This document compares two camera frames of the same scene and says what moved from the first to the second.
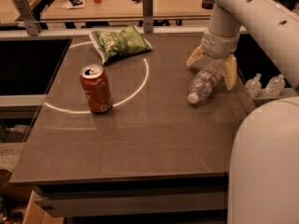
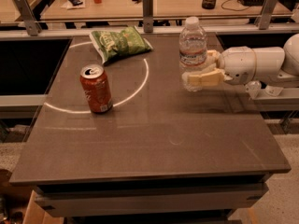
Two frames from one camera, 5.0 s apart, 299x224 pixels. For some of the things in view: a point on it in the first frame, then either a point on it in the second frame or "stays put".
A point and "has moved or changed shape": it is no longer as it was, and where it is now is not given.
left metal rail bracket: [27, 14] stays put
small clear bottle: [253, 87] stays put
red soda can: [96, 88] stays put
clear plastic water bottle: [200, 87] has moved or changed shape
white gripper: [219, 47] to [238, 64]
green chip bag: [110, 45] stays put
